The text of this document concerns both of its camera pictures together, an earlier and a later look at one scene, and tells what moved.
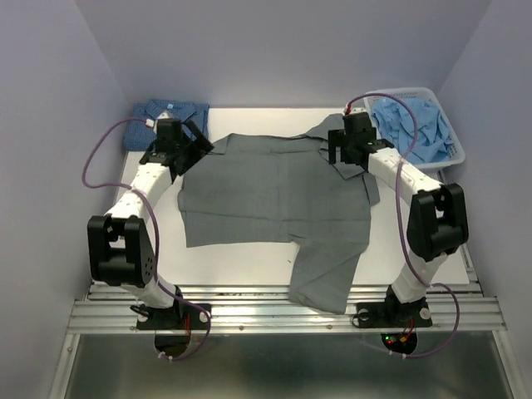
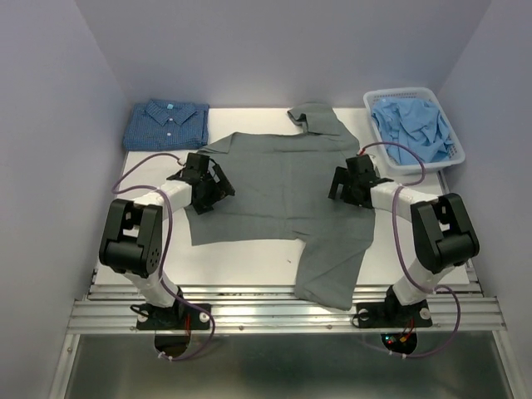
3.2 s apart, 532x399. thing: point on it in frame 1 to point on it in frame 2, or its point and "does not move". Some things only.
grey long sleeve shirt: (252, 189) does not move
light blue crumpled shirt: (415, 128) does not move
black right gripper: (336, 138) to (340, 176)
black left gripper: (201, 148) to (221, 189)
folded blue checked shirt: (142, 118) does not move
